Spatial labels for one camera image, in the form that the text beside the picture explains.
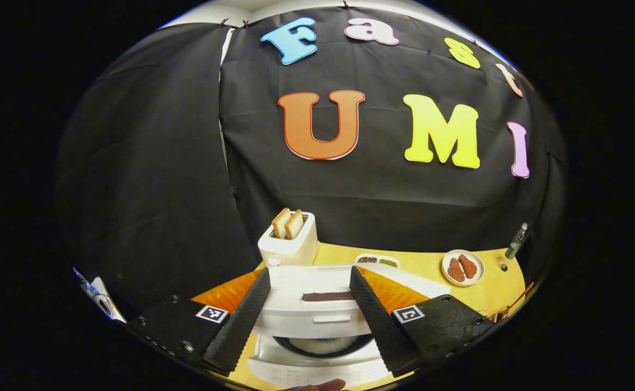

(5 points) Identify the white rice cooker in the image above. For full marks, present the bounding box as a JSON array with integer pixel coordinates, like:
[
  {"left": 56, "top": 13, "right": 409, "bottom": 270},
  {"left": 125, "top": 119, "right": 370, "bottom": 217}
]
[{"left": 247, "top": 264, "right": 451, "bottom": 389}]

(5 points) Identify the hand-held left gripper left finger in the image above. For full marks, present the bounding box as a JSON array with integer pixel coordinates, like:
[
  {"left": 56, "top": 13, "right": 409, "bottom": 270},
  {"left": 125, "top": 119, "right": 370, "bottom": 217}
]
[{"left": 128, "top": 267, "right": 272, "bottom": 376}]

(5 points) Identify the round white plate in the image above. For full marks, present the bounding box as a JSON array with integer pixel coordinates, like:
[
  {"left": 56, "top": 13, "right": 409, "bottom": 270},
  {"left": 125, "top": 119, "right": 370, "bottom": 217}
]
[{"left": 441, "top": 249, "right": 485, "bottom": 287}]

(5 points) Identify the toast slice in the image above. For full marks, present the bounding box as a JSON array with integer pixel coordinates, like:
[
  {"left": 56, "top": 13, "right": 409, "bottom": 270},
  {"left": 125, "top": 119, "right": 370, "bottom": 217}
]
[
  {"left": 284, "top": 209, "right": 305, "bottom": 240},
  {"left": 271, "top": 207, "right": 292, "bottom": 240}
]

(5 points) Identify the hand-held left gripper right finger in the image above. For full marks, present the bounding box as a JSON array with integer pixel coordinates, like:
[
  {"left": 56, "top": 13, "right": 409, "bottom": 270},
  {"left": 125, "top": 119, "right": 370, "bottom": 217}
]
[{"left": 349, "top": 266, "right": 496, "bottom": 378}]

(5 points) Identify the black backdrop cloth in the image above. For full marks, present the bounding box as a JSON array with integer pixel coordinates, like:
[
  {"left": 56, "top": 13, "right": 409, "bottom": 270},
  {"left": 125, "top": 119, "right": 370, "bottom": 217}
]
[{"left": 54, "top": 5, "right": 568, "bottom": 316}]

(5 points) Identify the white divided grain dish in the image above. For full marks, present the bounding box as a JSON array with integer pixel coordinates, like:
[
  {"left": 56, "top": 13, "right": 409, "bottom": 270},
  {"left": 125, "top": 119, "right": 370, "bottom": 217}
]
[{"left": 354, "top": 253, "right": 401, "bottom": 269}]

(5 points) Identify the clear water bottle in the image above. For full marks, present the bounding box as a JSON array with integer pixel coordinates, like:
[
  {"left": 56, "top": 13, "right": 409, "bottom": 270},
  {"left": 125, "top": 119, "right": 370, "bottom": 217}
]
[{"left": 505, "top": 222, "right": 530, "bottom": 260}]

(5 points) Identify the white toaster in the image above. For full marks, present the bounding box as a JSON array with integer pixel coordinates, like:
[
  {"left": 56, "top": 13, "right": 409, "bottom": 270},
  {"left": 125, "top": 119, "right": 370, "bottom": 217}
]
[{"left": 257, "top": 212, "right": 319, "bottom": 267}]

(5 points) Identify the metal wire chopstick holder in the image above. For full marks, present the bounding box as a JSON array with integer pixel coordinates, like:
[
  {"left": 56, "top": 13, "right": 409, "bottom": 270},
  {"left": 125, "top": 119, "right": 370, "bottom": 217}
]
[{"left": 488, "top": 281, "right": 535, "bottom": 323}]

